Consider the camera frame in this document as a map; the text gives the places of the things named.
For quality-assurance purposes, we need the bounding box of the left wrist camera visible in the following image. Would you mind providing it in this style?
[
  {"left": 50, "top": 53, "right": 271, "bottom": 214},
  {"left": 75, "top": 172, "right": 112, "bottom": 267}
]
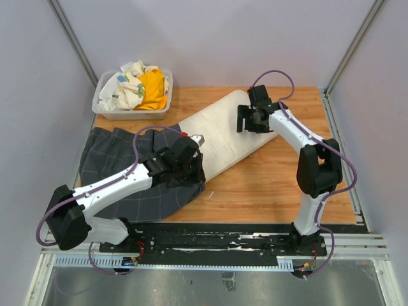
[{"left": 190, "top": 135, "right": 205, "bottom": 147}]

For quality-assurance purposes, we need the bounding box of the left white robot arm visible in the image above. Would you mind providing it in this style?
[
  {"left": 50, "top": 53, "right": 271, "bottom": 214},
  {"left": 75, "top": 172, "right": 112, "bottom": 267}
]
[{"left": 45, "top": 135, "right": 205, "bottom": 252}]

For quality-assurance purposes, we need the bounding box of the yellow cloth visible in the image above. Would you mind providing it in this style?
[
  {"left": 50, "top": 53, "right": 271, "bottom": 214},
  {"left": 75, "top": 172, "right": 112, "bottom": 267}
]
[{"left": 133, "top": 68, "right": 168, "bottom": 111}]

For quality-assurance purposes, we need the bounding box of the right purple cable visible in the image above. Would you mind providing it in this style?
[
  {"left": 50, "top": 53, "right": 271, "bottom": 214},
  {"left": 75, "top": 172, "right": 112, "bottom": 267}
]
[{"left": 248, "top": 69, "right": 358, "bottom": 281}]

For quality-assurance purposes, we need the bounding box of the cream white pillow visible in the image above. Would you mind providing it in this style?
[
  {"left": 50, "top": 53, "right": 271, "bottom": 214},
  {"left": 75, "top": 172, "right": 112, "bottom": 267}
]
[{"left": 179, "top": 90, "right": 277, "bottom": 182}]

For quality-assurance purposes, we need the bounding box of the translucent plastic bin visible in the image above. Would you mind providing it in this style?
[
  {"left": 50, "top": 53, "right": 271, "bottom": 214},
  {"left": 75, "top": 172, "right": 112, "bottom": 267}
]
[{"left": 91, "top": 69, "right": 174, "bottom": 120}]

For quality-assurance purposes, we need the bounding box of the white patterned cloth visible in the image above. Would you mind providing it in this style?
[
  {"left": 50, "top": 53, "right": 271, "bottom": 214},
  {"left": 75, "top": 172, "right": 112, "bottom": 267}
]
[{"left": 96, "top": 61, "right": 158, "bottom": 112}]

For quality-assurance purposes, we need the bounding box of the dark grey checked pillowcase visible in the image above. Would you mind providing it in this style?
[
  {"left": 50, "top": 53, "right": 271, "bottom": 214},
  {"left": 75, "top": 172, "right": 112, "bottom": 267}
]
[{"left": 80, "top": 124, "right": 205, "bottom": 223}]

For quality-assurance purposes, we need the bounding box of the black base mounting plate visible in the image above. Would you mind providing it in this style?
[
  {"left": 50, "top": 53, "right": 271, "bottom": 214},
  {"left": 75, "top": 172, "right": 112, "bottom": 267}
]
[{"left": 99, "top": 222, "right": 328, "bottom": 267}]

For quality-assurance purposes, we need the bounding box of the grey slotted cable duct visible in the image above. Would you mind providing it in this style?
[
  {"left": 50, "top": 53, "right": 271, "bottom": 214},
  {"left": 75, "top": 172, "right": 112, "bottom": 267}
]
[{"left": 54, "top": 255, "right": 295, "bottom": 272}]

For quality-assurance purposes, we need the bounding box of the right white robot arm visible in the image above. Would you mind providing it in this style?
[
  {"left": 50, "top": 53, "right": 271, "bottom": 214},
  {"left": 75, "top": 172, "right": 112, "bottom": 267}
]
[{"left": 237, "top": 85, "right": 342, "bottom": 256}]

